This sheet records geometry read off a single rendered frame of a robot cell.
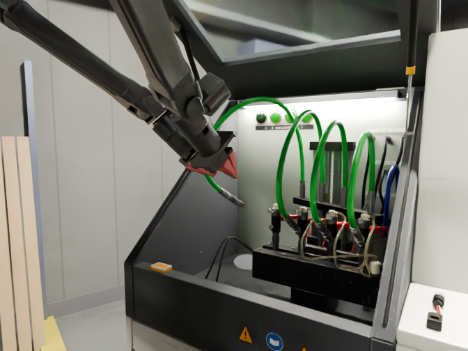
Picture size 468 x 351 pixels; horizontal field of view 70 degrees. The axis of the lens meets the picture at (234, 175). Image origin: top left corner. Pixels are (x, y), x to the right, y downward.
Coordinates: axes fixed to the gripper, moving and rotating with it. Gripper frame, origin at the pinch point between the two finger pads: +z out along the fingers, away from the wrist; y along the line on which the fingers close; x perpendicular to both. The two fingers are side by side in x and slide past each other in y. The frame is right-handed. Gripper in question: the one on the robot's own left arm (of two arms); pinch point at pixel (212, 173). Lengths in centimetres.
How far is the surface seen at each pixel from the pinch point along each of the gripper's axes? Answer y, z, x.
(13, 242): 144, -49, 85
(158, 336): 6.9, 19.9, 40.6
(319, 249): -3.5, 35.7, -4.9
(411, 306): -34, 43, -1
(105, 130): 178, -70, -5
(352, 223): -25.3, 27.2, -7.9
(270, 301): -18.6, 26.7, 15.3
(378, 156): 0, 34, -41
